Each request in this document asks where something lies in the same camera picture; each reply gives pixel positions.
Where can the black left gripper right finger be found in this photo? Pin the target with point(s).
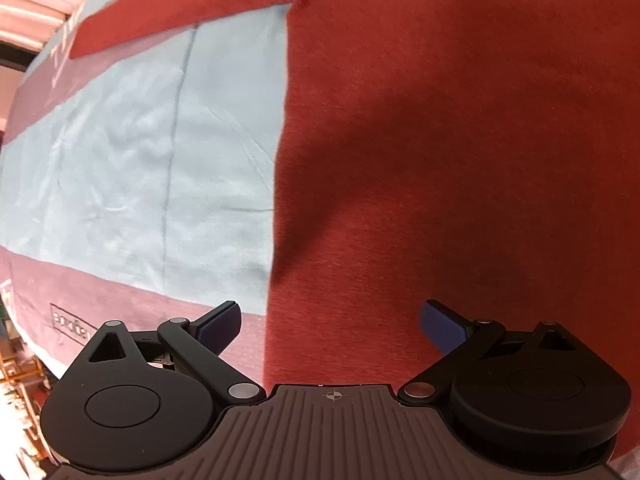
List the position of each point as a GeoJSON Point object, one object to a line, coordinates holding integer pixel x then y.
{"type": "Point", "coordinates": [539, 401]}

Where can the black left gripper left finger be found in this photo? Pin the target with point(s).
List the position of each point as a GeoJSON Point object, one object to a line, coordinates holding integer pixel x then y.
{"type": "Point", "coordinates": [132, 401]}

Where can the red knit sweater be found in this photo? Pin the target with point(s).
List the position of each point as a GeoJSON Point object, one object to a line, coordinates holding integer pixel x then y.
{"type": "Point", "coordinates": [484, 153]}

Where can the blue and mauve bed sheet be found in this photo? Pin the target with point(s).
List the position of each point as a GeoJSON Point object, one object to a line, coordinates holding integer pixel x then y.
{"type": "Point", "coordinates": [137, 183]}

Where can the pink window frame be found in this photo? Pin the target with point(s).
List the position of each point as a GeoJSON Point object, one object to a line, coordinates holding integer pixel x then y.
{"type": "Point", "coordinates": [30, 24]}

